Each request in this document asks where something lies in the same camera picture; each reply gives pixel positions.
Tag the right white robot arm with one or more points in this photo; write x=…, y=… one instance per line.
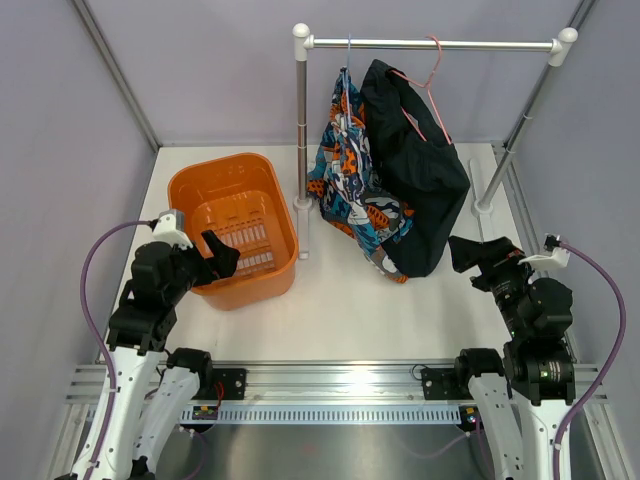
x=524, y=392

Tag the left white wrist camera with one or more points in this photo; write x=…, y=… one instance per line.
x=170, y=229

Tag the black shorts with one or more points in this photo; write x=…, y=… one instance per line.
x=416, y=164

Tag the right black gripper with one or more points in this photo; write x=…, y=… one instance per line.
x=495, y=256

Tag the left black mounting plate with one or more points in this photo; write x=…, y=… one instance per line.
x=230, y=382

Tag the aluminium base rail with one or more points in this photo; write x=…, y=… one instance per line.
x=360, y=382

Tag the blue wire hanger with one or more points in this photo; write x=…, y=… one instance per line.
x=346, y=80

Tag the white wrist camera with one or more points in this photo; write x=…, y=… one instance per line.
x=170, y=229
x=553, y=256

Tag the black mounting plate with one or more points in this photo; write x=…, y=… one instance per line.
x=230, y=382
x=441, y=384

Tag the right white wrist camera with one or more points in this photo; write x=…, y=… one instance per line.
x=553, y=256

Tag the aluminium corner frame post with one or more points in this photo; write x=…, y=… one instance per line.
x=100, y=42

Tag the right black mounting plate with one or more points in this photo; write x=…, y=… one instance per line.
x=441, y=384

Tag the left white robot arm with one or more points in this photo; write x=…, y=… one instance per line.
x=145, y=388

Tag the orange plastic laundry basket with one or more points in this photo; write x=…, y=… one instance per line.
x=239, y=198

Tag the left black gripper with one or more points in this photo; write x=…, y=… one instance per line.
x=224, y=261

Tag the metal clothes rack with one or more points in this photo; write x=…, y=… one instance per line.
x=557, y=50

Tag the colourful patterned shorts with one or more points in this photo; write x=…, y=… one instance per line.
x=343, y=181

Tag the white slotted cable duct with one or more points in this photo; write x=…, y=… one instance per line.
x=322, y=415

